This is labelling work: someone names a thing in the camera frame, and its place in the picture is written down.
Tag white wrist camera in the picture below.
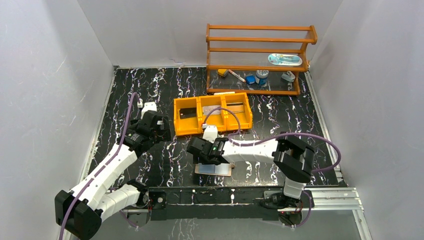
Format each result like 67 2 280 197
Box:
201 123 218 143
137 100 157 119

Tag right orange bin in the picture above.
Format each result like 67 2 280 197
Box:
223 92 253 130

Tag blue small box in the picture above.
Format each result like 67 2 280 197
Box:
245 75 256 85

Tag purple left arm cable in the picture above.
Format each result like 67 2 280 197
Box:
57 92 140 240

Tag beige leather card holder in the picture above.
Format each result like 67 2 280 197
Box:
194 163 236 177

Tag white marker pen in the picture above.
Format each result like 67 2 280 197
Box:
228 69 246 83

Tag silver card in bin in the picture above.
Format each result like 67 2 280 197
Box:
202 105 221 116

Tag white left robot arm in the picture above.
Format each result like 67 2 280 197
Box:
54 110 171 240

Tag orange wooden shelf rack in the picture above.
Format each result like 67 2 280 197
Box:
205 24 318 96

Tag blue white tape roll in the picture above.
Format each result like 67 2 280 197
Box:
255 70 269 86

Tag left orange bin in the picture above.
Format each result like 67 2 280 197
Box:
173 97 201 137

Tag brown card in bin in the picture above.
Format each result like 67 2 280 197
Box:
226 102 245 114

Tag blue packaged item on shelf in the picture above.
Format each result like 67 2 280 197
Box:
267 53 303 67

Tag yellow sponge block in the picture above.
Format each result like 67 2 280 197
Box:
217 69 229 78

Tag orange bin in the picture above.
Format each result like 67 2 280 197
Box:
173 97 201 137
197 95 227 132
223 92 253 130

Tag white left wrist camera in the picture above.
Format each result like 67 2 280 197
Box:
137 100 157 119

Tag black card in bin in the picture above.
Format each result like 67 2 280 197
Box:
179 107 197 120

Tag aluminium frame rail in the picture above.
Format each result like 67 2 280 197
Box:
117 187 371 240

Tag middle orange bin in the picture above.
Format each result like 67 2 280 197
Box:
197 95 227 132

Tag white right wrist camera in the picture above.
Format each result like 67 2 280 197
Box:
201 123 218 143

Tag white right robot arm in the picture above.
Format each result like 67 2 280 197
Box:
186 135 315 207

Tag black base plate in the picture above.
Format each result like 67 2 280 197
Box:
148 186 315 224

